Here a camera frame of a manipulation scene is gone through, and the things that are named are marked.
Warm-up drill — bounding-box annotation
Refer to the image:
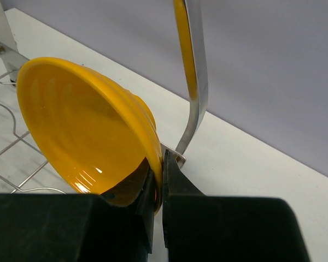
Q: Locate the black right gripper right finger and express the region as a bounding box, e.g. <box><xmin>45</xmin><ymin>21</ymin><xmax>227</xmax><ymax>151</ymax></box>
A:
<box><xmin>162</xmin><ymin>151</ymin><xmax>310</xmax><ymax>261</ymax></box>

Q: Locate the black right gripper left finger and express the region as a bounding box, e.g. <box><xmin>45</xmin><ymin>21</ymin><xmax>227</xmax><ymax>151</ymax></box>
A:
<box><xmin>0</xmin><ymin>160</ymin><xmax>154</xmax><ymax>261</ymax></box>

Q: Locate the yellow bowl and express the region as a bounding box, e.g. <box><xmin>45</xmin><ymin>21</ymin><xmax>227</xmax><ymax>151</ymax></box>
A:
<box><xmin>16</xmin><ymin>57</ymin><xmax>163</xmax><ymax>210</ymax></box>

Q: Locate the stainless steel dish rack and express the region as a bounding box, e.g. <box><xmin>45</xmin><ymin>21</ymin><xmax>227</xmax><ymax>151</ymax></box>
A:
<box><xmin>0</xmin><ymin>0</ymin><xmax>209</xmax><ymax>195</ymax></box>

